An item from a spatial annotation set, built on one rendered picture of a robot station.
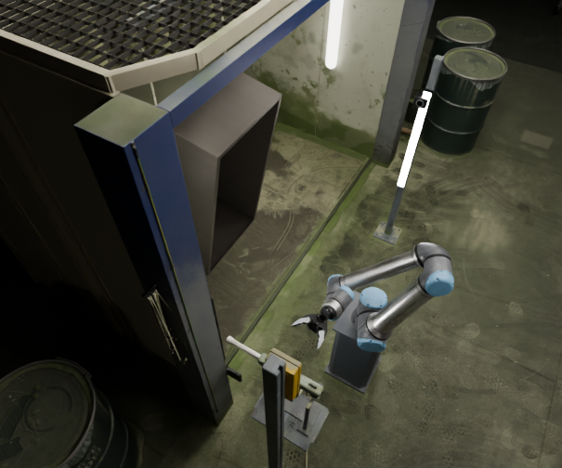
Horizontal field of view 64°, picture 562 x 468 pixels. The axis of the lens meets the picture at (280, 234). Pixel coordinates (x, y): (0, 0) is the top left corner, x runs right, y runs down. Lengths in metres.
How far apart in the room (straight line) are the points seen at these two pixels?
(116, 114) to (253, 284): 2.44
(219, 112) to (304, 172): 2.18
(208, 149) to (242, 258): 1.69
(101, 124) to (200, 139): 0.97
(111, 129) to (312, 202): 3.02
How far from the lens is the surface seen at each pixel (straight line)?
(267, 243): 3.79
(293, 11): 1.80
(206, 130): 2.26
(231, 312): 3.44
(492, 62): 4.83
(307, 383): 2.00
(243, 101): 2.43
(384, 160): 4.59
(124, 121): 1.29
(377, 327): 2.37
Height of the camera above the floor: 3.01
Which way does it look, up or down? 50 degrees down
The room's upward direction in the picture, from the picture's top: straight up
